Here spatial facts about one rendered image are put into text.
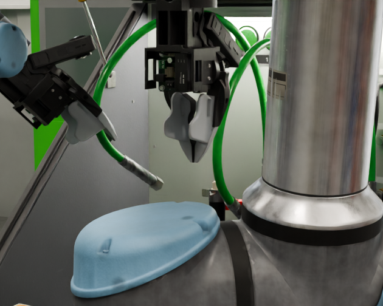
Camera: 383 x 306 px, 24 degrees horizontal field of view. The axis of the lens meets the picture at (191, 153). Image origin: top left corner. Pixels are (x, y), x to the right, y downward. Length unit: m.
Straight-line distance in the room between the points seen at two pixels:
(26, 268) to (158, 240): 0.94
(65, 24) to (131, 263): 3.81
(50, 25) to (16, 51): 3.28
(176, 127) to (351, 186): 0.48
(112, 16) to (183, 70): 3.21
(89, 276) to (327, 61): 0.24
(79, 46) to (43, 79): 0.09
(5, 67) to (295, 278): 0.62
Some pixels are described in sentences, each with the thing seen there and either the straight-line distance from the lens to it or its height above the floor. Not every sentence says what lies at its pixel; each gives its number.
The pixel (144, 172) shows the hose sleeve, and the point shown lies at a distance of 1.48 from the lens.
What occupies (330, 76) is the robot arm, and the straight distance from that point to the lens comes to 0.66.
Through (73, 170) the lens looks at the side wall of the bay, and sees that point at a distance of 1.67.
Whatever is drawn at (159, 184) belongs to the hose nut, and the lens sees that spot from 1.50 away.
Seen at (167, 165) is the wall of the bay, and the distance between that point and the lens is 1.86.
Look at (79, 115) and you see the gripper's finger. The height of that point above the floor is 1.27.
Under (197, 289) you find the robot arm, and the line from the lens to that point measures 0.68.
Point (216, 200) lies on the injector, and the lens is 1.48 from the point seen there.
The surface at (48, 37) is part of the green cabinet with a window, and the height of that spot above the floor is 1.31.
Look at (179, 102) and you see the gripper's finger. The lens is 1.15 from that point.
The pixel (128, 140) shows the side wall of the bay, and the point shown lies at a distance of 1.81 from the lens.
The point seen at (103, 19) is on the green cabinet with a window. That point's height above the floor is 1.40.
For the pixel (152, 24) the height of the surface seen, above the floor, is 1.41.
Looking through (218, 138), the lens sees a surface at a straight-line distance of 1.30.
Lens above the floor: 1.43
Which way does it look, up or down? 9 degrees down
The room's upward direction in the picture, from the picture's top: straight up
